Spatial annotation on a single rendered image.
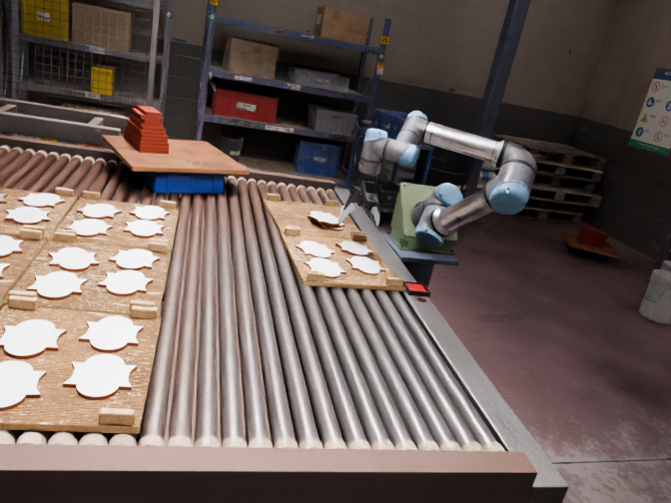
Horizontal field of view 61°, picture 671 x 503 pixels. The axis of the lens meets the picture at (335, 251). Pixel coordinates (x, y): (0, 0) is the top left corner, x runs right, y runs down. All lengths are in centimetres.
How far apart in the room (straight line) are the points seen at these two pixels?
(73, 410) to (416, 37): 652
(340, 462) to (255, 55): 541
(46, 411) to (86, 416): 7
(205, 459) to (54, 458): 24
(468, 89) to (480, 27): 73
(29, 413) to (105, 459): 19
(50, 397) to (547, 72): 752
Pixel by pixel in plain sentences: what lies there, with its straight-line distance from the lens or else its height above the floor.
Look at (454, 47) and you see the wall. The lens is 746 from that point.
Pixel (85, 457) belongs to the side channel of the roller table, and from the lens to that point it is 106.
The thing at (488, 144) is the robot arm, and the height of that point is 141.
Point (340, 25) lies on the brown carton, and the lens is 628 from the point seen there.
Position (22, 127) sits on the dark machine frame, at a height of 97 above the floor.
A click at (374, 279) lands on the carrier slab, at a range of 188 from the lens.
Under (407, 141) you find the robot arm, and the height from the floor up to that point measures 137.
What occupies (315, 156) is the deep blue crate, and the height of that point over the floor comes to 36.
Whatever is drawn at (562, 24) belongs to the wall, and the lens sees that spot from 818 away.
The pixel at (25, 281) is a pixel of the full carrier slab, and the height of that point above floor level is 94.
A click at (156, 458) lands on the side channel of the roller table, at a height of 95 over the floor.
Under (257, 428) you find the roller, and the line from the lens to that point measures 117.
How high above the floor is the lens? 166
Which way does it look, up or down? 21 degrees down
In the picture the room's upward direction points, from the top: 12 degrees clockwise
